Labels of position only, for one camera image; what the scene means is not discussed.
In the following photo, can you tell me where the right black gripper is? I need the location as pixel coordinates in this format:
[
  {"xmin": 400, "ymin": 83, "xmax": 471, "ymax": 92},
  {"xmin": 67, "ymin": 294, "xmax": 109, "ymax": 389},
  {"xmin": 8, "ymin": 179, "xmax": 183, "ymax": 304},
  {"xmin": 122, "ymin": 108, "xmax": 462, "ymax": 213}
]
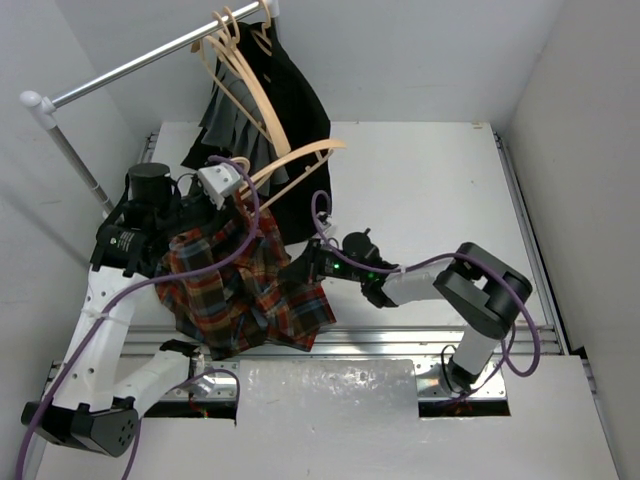
[{"xmin": 281, "ymin": 236, "xmax": 368, "ymax": 284}]

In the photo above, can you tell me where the plaid flannel shirt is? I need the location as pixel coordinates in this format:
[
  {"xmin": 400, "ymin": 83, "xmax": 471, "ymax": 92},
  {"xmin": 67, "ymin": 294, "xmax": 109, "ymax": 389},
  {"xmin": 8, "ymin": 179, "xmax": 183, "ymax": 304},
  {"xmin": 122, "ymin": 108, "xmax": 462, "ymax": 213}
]
[{"xmin": 155, "ymin": 202, "xmax": 336, "ymax": 360}]

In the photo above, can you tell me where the beige hanger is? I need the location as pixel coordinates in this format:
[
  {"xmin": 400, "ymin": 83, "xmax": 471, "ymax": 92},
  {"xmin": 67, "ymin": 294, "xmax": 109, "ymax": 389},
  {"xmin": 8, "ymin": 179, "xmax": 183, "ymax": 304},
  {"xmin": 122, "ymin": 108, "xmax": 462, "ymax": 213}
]
[
  {"xmin": 191, "ymin": 20, "xmax": 268, "ymax": 141},
  {"xmin": 212, "ymin": 7, "xmax": 291, "ymax": 157},
  {"xmin": 251, "ymin": 0, "xmax": 277, "ymax": 57},
  {"xmin": 227, "ymin": 138, "xmax": 347, "ymax": 211}
]

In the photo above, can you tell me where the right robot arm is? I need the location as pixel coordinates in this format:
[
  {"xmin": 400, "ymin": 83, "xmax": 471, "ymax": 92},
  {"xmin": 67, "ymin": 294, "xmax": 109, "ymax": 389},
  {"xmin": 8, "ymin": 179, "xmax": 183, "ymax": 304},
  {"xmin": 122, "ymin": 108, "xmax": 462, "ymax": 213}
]
[{"xmin": 278, "ymin": 230, "xmax": 533, "ymax": 398}]

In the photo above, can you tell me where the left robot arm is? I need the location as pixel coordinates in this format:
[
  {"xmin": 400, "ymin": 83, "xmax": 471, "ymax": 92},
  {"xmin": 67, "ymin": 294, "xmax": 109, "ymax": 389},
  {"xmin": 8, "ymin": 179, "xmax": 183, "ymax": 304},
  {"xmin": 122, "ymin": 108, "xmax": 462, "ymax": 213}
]
[{"xmin": 21, "ymin": 157, "xmax": 252, "ymax": 457}]

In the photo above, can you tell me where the beige hanger under black garment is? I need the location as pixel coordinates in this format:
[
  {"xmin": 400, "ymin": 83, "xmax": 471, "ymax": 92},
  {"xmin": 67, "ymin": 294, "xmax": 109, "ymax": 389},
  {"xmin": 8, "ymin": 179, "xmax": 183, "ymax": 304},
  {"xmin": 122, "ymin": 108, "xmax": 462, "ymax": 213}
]
[{"xmin": 251, "ymin": 0, "xmax": 277, "ymax": 57}]

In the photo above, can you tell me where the metal rack upright pole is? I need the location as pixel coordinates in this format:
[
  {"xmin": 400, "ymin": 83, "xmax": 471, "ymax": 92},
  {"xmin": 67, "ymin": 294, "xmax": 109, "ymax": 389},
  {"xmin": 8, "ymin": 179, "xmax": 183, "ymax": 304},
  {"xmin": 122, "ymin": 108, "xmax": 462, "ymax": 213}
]
[{"xmin": 47, "ymin": 126, "xmax": 114, "ymax": 215}]

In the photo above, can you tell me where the grey pleated skirt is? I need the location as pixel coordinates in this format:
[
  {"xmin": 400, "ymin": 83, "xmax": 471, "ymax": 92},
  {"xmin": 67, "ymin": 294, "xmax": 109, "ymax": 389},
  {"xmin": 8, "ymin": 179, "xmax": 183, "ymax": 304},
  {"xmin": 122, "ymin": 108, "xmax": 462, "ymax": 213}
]
[{"xmin": 200, "ymin": 50, "xmax": 294, "ymax": 174}]

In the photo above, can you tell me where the black hanging garment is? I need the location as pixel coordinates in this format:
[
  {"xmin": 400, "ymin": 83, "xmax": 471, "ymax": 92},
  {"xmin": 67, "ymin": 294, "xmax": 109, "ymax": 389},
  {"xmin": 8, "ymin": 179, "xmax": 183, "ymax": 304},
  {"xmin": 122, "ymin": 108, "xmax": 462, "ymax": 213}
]
[{"xmin": 179, "ymin": 21, "xmax": 335, "ymax": 246}]

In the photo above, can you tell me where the white front cover board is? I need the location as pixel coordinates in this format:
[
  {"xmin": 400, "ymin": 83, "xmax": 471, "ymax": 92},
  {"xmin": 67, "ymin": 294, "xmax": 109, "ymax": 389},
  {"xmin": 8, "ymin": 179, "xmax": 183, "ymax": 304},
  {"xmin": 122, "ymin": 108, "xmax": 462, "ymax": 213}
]
[{"xmin": 38, "ymin": 356, "xmax": 617, "ymax": 479}]

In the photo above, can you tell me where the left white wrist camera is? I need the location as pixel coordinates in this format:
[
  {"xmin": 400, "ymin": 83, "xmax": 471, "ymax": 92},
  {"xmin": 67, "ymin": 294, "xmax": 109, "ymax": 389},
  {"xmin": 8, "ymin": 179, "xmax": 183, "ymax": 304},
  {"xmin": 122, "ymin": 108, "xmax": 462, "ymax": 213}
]
[{"xmin": 196, "ymin": 163, "xmax": 243, "ymax": 210}]

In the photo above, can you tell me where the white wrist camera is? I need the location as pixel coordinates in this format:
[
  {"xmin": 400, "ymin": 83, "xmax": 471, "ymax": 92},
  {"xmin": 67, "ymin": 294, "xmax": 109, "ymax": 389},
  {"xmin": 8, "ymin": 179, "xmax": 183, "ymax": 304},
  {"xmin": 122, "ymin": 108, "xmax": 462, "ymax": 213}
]
[
  {"xmin": 316, "ymin": 211, "xmax": 336, "ymax": 238},
  {"xmin": 196, "ymin": 163, "xmax": 243, "ymax": 210}
]

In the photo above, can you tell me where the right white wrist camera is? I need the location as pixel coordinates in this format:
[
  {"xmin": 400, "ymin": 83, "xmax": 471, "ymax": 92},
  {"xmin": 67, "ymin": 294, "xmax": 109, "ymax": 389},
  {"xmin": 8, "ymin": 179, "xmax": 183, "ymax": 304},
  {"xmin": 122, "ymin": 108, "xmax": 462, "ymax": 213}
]
[{"xmin": 316, "ymin": 211, "xmax": 336, "ymax": 238}]

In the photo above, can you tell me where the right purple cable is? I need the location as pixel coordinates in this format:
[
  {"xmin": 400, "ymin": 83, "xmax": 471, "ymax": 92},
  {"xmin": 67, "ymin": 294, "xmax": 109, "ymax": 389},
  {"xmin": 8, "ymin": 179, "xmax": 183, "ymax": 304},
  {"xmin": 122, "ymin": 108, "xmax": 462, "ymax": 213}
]
[{"xmin": 311, "ymin": 190, "xmax": 542, "ymax": 401}]

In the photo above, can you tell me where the metal clothes rack rail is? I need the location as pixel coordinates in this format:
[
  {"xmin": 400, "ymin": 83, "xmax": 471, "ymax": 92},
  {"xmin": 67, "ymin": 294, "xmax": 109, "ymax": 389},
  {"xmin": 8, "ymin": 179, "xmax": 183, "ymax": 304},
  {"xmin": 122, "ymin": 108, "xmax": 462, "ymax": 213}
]
[{"xmin": 19, "ymin": 1, "xmax": 280, "ymax": 130}]

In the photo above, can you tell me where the aluminium mounting rail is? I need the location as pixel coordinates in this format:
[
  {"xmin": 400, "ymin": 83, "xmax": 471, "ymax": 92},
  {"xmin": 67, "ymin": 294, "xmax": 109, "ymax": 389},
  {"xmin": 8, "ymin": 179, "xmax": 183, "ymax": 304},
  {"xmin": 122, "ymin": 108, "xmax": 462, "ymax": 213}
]
[{"xmin": 115, "ymin": 325, "xmax": 563, "ymax": 403}]

